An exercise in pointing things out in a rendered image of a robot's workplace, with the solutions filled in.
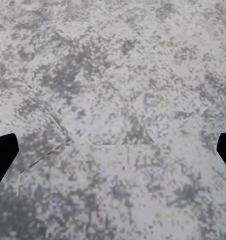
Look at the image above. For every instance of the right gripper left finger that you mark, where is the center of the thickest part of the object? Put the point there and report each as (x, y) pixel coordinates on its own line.
(8, 151)

